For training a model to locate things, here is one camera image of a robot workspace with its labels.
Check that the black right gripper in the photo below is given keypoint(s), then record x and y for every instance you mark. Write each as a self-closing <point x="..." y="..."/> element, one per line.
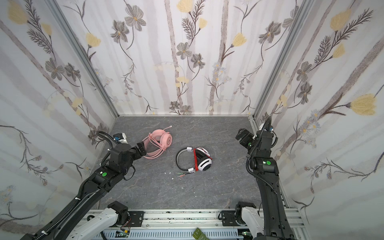
<point x="243" y="135"/>

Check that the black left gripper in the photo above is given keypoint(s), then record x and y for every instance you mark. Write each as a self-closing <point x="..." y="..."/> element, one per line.
<point x="141" y="148"/>

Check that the pink headset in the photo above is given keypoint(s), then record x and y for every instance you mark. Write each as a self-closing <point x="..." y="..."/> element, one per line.
<point x="161" y="138"/>

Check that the white black headset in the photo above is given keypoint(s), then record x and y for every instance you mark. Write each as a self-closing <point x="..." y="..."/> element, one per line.
<point x="202" y="160"/>

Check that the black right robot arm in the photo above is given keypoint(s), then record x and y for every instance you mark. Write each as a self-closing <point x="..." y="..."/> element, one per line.
<point x="260" y="165"/>

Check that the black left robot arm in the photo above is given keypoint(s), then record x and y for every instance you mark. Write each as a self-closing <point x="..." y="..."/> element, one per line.
<point x="113" y="168"/>

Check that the green circuit board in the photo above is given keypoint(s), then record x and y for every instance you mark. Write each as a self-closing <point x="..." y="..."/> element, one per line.
<point x="199" y="235"/>

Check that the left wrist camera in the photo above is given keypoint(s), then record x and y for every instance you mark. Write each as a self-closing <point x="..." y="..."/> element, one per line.
<point x="120" y="137"/>

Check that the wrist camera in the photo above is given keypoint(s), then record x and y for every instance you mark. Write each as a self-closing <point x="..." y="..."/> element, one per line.
<point x="120" y="137"/>
<point x="264" y="126"/>

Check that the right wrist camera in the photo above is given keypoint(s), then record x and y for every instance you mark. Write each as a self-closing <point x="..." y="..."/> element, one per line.
<point x="264" y="126"/>

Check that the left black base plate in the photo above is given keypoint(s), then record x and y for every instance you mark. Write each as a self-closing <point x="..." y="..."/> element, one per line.
<point x="136" y="219"/>

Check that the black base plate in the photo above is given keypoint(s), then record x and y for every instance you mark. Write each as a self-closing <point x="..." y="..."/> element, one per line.
<point x="228" y="218"/>
<point x="136" y="219"/>

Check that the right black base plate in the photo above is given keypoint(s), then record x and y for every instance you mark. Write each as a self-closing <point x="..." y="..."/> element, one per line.
<point x="228" y="218"/>

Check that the aluminium mounting rail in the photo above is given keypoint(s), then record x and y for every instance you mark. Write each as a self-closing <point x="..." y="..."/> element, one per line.
<point x="157" y="225"/>

